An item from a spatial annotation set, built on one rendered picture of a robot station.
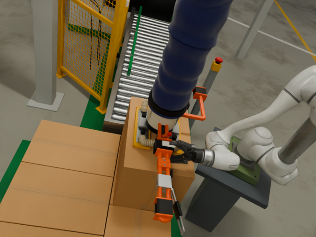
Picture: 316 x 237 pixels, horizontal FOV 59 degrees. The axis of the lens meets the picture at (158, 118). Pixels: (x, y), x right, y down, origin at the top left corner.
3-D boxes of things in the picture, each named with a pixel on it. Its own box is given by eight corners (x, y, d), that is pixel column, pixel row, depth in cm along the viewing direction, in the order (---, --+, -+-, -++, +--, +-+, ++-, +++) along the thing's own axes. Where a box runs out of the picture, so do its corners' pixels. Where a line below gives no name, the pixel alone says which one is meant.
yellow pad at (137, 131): (136, 107, 184) (137, 102, 180) (150, 111, 185) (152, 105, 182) (132, 147, 159) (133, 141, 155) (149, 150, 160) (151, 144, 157)
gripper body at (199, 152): (204, 156, 143) (187, 154, 142) (199, 167, 149) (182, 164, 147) (202, 146, 149) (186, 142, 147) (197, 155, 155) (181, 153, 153)
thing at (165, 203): (153, 202, 125) (155, 196, 122) (169, 204, 126) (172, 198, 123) (153, 220, 119) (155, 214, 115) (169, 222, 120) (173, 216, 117)
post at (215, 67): (179, 136, 314) (213, 59, 249) (185, 137, 315) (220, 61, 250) (179, 140, 309) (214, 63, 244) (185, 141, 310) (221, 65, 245)
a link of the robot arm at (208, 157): (209, 169, 150) (198, 168, 149) (207, 156, 156) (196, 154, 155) (215, 159, 144) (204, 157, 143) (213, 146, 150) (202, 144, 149)
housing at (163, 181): (155, 178, 135) (157, 173, 132) (169, 180, 136) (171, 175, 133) (155, 191, 129) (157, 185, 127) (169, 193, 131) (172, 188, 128)
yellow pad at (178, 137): (164, 113, 187) (166, 107, 183) (178, 116, 188) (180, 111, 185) (164, 153, 162) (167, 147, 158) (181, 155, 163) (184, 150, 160)
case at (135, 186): (121, 135, 218) (130, 96, 192) (170, 144, 225) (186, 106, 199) (112, 205, 174) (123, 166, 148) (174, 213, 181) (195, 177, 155)
